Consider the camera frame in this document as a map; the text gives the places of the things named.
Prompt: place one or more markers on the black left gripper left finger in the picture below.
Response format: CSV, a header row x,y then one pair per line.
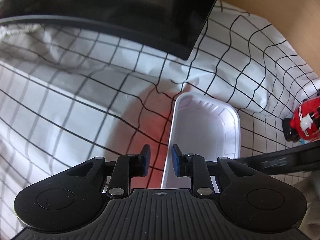
x,y
124,169

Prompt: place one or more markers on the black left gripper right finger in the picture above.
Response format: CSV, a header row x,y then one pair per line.
x,y
194,167

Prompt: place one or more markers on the red white plastic tray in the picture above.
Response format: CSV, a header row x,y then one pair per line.
x,y
204,126

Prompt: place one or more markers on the red black robot figurine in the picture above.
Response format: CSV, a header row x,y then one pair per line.
x,y
305,121

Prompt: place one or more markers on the white black grid tablecloth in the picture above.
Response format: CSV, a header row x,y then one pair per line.
x,y
68,95

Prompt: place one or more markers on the black flat monitor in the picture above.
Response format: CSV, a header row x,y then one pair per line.
x,y
172,26

